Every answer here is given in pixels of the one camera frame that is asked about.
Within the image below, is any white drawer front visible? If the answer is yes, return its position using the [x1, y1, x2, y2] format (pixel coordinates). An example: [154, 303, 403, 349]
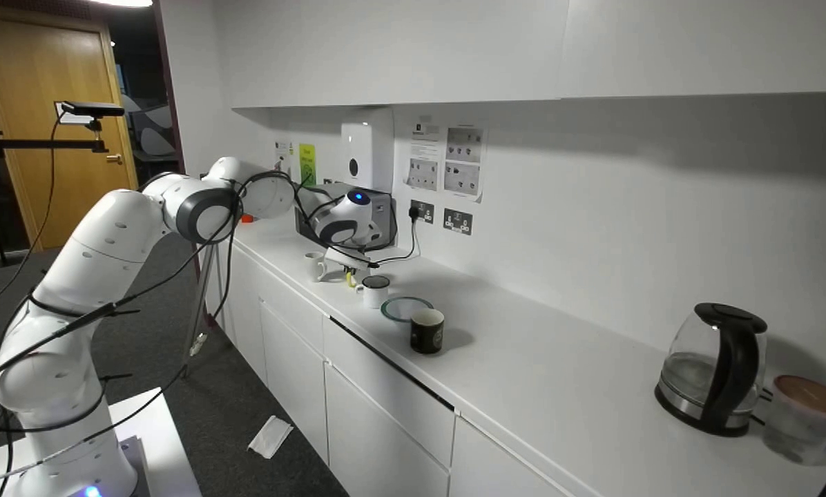
[322, 314, 459, 469]

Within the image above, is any silver microwave oven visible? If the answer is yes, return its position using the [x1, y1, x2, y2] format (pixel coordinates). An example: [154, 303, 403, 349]
[292, 187, 398, 255]

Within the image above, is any white paper sheet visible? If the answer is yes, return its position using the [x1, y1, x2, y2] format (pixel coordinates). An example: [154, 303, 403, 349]
[247, 415, 298, 462]

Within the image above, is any white cabinet door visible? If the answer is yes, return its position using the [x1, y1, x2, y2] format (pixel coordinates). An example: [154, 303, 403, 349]
[559, 0, 826, 99]
[213, 0, 571, 111]
[322, 364, 454, 497]

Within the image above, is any white lower cabinet door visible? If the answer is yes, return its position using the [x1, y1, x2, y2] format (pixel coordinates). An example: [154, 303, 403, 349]
[322, 364, 454, 497]

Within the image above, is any black camera on tripod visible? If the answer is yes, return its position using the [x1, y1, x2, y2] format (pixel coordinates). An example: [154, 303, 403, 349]
[56, 98, 128, 131]

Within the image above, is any dark mug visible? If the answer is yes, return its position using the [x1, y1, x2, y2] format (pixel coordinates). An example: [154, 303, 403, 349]
[407, 306, 451, 356]

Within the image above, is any glass electric kettle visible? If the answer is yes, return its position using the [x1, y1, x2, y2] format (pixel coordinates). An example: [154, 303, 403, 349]
[654, 301, 771, 439]

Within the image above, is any yellow green wall sign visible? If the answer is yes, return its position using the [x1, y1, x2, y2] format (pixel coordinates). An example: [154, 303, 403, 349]
[295, 142, 321, 190]

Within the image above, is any white upper cabinet door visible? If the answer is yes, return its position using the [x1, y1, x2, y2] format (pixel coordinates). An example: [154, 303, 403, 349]
[559, 0, 826, 99]
[213, 0, 571, 111]

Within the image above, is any black camera tripod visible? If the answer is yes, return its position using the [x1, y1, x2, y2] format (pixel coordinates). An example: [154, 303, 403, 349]
[0, 128, 113, 269]

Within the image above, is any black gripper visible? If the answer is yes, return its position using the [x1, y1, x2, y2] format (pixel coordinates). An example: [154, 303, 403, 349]
[311, 244, 375, 285]

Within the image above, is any black microwave power cable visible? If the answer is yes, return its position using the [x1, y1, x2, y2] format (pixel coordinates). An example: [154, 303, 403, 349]
[372, 215, 425, 266]

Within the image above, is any plastic container brown lid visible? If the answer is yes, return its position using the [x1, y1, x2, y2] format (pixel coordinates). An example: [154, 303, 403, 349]
[762, 372, 826, 468]

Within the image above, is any double wall socket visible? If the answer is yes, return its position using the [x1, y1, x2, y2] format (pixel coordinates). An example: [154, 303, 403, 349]
[443, 208, 476, 237]

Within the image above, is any wall notice with photo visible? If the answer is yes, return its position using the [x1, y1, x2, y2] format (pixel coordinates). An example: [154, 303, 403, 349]
[444, 125, 487, 167]
[407, 154, 443, 194]
[443, 161, 484, 198]

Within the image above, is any wooden door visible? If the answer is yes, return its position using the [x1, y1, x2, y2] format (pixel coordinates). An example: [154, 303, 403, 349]
[0, 9, 142, 258]

